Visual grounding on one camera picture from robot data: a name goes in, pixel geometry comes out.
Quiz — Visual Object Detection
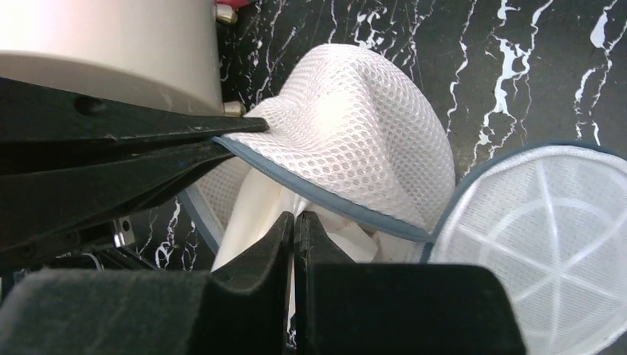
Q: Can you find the white bra from bag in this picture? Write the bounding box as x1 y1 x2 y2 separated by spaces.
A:
210 166 422 334

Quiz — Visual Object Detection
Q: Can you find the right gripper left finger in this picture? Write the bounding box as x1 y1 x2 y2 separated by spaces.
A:
188 212 294 354

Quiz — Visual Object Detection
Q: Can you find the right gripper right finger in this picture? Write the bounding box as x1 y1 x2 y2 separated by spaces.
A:
294 212 358 354

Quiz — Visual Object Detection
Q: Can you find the white mesh laundry bag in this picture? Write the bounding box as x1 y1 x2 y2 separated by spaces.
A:
186 44 626 354

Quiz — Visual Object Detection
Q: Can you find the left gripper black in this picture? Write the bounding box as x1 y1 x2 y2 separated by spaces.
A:
1 78 268 294

